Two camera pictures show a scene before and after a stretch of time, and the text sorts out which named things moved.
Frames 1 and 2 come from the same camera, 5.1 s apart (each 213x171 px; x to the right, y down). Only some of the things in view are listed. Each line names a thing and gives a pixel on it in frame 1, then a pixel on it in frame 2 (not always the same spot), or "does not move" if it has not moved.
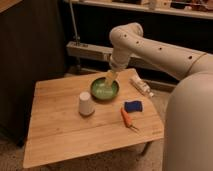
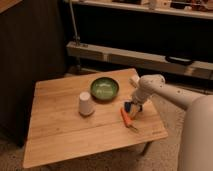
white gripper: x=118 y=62 -> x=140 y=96
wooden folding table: x=76 y=116 does not move
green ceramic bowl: x=100 y=90 does not move
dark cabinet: x=32 y=49 does not move
